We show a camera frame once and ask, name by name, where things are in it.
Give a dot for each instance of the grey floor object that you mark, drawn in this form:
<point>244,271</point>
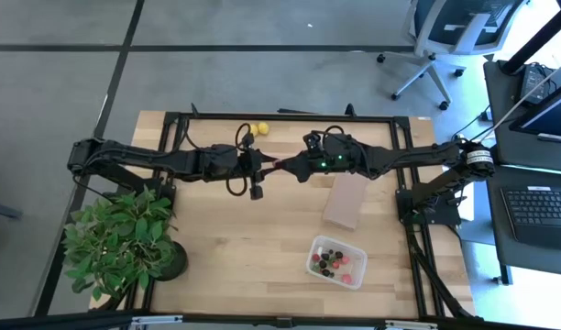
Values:
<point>1,210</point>

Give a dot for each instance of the red strawberry green calyx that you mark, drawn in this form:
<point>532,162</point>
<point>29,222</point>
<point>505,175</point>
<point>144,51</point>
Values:
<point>316,257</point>
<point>314,269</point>

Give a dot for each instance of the black desk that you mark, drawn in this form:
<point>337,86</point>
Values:
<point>496,229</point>

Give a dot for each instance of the clear plastic tupperware container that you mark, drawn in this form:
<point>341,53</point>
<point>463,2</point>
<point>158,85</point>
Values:
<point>356,253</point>

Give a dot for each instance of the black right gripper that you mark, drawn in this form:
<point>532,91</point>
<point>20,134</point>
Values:
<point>335,160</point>

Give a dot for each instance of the black keyboard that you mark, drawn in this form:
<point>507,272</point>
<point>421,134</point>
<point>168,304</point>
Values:
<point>537,215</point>

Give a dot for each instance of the potted green plant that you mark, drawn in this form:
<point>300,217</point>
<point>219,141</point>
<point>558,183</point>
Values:
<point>120,238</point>

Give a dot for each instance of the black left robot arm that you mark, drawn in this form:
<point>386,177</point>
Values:
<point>138,156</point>

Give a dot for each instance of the black power adapter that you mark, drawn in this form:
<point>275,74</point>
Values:
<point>532,82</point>

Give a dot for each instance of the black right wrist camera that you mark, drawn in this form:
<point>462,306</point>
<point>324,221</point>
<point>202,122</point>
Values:
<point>313,142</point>

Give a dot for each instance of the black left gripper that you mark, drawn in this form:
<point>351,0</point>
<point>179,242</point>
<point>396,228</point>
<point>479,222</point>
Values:
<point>230,162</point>

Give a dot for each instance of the black computer monitor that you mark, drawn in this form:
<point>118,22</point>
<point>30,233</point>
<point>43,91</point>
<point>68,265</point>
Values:
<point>553,117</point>

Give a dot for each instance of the white mesh office chair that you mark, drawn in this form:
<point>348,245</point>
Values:
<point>450,11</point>

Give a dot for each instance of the red strawberry long stem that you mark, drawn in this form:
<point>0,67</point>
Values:
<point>347,278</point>

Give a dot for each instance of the black horizontal frame bar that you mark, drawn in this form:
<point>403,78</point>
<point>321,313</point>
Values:
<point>79,318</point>

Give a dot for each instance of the white thin rod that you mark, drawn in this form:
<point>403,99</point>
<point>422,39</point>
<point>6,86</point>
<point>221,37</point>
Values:
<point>509,114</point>

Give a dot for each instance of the black diagonal pole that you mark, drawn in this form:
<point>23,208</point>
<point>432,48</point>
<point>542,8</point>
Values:
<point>537,39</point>

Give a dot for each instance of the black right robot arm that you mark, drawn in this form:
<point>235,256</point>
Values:
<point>413,153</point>

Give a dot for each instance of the yellow plug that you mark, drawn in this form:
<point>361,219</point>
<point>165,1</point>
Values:
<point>460,136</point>

